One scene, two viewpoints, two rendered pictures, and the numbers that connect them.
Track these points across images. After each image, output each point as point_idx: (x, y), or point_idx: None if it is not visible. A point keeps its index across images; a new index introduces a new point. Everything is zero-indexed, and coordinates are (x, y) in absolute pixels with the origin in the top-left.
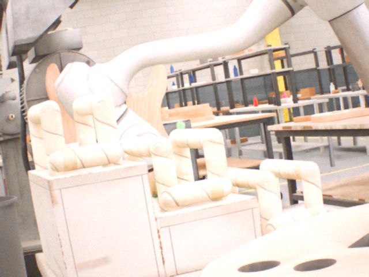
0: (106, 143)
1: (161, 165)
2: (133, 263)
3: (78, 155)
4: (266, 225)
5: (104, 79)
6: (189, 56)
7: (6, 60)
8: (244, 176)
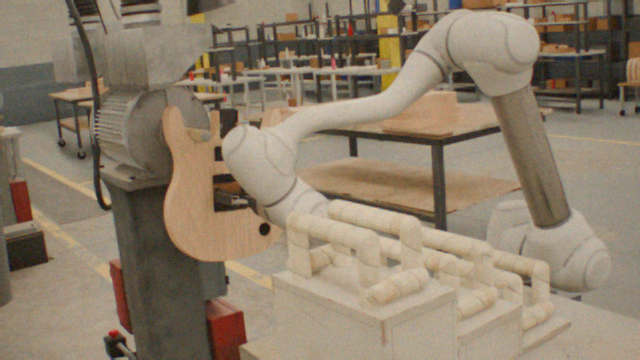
0: (417, 269)
1: (452, 283)
2: None
3: (398, 287)
4: None
5: (281, 148)
6: (353, 122)
7: (65, 75)
8: None
